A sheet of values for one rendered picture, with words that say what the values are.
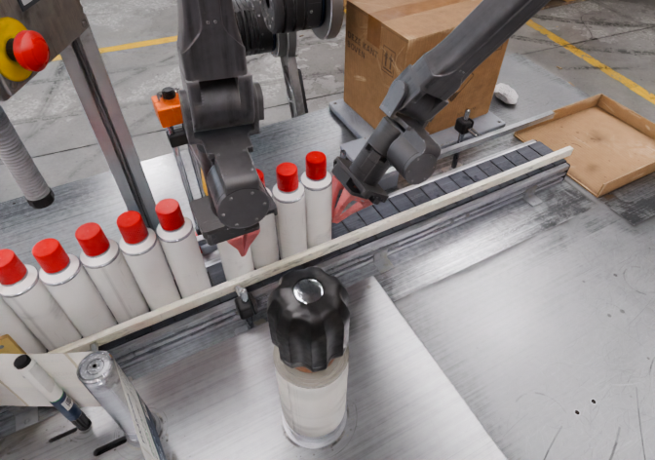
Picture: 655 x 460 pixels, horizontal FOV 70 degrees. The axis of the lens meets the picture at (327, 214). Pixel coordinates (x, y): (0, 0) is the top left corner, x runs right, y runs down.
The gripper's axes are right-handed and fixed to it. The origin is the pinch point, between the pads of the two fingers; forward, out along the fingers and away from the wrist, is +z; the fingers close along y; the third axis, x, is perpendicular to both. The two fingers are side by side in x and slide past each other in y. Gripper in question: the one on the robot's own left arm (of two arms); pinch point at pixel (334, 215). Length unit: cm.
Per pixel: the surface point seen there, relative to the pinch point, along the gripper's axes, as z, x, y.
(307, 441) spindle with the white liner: 16.4, -14.0, 30.8
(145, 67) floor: 73, 56, -260
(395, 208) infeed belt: -4.4, 14.8, -0.9
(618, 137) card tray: -41, 71, 1
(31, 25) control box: -11, -51, -5
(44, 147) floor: 114, 2, -198
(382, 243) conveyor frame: 0.2, 9.3, 5.5
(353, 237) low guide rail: 0.9, 2.5, 4.3
